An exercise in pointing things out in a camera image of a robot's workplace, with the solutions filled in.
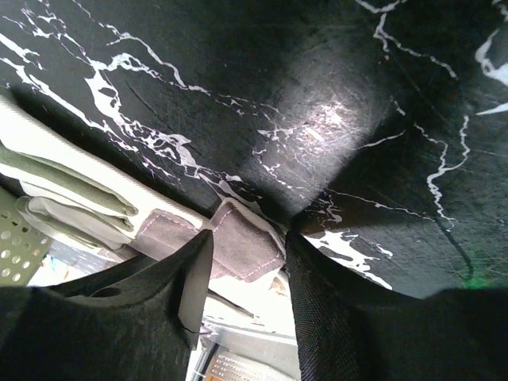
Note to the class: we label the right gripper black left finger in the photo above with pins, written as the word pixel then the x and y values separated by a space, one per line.
pixel 139 320

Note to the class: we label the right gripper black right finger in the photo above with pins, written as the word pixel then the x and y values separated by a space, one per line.
pixel 349 328

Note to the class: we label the white glove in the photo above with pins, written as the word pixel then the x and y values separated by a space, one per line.
pixel 81 200

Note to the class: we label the pale green storage basket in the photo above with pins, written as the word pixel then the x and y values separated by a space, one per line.
pixel 22 247

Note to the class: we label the aluminium front rail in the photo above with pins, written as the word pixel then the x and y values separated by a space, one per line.
pixel 227 352

